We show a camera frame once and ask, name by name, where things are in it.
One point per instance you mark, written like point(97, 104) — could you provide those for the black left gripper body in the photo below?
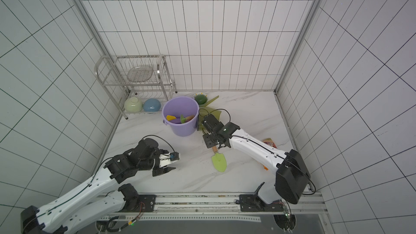
point(157, 166)

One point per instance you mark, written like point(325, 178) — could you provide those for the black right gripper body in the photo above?
point(210, 136)

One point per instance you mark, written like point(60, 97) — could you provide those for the light green trowel wooden handle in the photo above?
point(218, 160)

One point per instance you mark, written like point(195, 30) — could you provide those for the bright green trowel yellow handle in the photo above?
point(188, 118)

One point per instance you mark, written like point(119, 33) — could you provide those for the purple plastic bucket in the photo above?
point(181, 114)

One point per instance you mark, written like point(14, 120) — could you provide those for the yellow toy shovel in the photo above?
point(170, 117)

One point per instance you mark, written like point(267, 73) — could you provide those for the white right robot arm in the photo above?
point(289, 168)

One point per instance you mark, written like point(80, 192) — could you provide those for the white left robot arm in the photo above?
point(104, 193)

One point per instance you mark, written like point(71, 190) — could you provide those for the olive green watering can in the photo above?
point(204, 111)

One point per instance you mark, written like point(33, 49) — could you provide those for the small floral bowl green inside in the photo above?
point(203, 100)

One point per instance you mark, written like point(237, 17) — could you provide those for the blue ceramic bowl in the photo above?
point(152, 105)

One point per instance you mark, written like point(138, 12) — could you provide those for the pale green ceramic bowl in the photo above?
point(133, 105)

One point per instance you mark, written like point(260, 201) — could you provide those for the steel dish rack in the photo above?
point(111, 74)

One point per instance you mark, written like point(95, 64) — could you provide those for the glass plate on rack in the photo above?
point(140, 74)

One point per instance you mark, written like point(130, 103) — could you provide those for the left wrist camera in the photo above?
point(169, 158)

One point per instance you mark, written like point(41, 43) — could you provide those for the metal base rail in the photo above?
point(227, 206)

